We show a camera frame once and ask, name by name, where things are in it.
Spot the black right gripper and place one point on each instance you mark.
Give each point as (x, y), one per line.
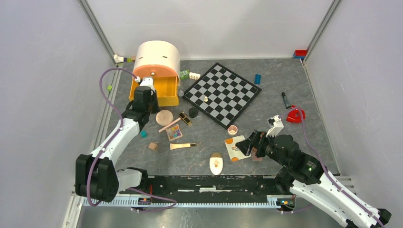
(256, 139)

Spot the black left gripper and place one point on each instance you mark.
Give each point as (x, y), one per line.
(154, 97)

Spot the yellow drawer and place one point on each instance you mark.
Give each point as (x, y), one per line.
(166, 90)

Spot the small round pink jar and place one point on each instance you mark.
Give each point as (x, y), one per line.
(232, 130)

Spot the wooden handle makeup brush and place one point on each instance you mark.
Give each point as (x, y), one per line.
(174, 146)

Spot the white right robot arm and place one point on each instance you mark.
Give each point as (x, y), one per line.
(303, 175)

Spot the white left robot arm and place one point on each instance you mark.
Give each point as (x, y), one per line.
(96, 177)

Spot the round pink compact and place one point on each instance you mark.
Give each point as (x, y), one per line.
(164, 117)

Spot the pink brown blush palette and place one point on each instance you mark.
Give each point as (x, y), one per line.
(255, 158)

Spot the small teal cube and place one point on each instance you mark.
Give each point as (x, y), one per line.
(143, 134)

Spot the red letter D toy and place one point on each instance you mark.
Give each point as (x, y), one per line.
(295, 115)

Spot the pink lip pencil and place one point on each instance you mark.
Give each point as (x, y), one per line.
(170, 124)

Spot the colourful eyeshadow palette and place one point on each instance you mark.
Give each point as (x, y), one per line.
(174, 132)

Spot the black tube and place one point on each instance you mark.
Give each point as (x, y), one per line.
(285, 101)

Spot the small wooden cube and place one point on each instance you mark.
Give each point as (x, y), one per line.
(153, 146)

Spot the white orange sachet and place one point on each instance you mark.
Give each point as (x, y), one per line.
(234, 152)

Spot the green toy block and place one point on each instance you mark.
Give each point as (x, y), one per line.
(184, 74)

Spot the black round cap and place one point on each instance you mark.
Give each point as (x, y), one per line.
(193, 112)

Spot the white round drawer organizer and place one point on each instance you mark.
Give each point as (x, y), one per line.
(158, 52)

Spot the white lego brick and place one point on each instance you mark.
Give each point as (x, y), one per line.
(194, 76)

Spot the blue lego brick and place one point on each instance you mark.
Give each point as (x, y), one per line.
(257, 79)

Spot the black grey chessboard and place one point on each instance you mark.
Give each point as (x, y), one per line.
(228, 94)

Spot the red blue bricks corner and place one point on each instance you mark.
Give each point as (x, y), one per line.
(299, 54)

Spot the black mounting rail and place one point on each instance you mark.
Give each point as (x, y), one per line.
(216, 189)

